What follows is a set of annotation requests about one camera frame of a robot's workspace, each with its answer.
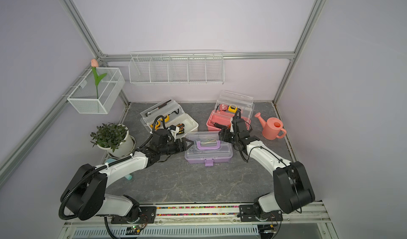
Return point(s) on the orange black screwdriver white box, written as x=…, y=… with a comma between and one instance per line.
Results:
x=180, y=128

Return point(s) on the white mesh wall basket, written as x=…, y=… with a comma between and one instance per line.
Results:
x=83, y=96

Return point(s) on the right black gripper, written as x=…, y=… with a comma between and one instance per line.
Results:
x=223, y=134

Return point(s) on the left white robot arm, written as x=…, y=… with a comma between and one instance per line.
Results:
x=86, y=197

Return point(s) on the pink watering can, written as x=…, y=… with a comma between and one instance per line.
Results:
x=272, y=128

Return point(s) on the purple clear-lid toolbox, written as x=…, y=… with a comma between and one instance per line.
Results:
x=208, y=149

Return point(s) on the yellow tape measure pink box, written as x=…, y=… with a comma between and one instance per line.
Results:
x=233, y=109

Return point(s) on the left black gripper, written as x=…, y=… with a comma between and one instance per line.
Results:
x=184, y=147

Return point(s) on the green potted plant white pot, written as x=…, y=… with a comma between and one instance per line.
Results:
x=109, y=135

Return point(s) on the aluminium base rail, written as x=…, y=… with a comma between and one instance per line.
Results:
x=207, y=221

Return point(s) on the pink artificial tulip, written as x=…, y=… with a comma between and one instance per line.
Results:
x=97, y=78

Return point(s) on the teal handled tool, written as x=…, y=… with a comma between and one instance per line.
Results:
x=128, y=177

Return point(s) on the pink open toolbox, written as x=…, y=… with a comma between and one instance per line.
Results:
x=219, y=119

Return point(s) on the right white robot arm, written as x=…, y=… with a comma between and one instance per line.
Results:
x=292, y=189

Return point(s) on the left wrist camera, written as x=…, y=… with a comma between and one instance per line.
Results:
x=174, y=130

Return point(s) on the white wire wall shelf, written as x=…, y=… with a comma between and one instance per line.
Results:
x=177, y=67

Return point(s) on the red-black handled metal tool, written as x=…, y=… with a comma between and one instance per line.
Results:
x=148, y=113

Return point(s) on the white open toolbox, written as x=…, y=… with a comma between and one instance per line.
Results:
x=174, y=114

